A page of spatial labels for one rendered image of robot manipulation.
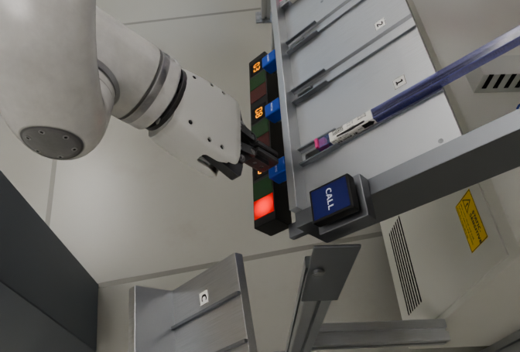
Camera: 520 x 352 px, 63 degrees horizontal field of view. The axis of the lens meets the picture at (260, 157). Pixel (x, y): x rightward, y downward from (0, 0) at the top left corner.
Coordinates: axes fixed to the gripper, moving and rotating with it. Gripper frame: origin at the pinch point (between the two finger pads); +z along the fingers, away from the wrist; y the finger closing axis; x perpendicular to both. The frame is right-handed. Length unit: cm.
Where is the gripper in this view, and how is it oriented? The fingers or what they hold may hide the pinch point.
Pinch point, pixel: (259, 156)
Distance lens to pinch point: 54.8
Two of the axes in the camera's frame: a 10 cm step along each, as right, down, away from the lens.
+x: 7.3, -4.3, -5.4
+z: 6.9, 4.1, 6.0
